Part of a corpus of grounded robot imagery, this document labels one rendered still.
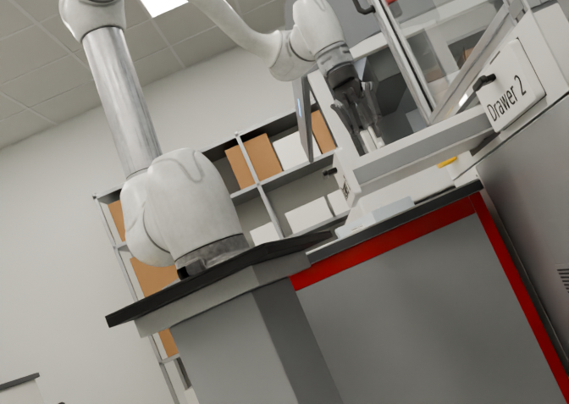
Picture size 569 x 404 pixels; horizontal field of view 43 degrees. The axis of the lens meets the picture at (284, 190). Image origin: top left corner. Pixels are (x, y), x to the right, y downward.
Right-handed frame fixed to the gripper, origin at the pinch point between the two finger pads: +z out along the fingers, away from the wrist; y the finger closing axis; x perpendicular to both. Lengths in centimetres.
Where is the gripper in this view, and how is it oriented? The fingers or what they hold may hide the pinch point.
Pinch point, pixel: (373, 141)
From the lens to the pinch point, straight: 183.2
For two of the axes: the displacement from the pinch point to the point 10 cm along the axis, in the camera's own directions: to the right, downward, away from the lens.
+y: 6.9, -3.9, -6.0
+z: 4.1, 9.0, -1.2
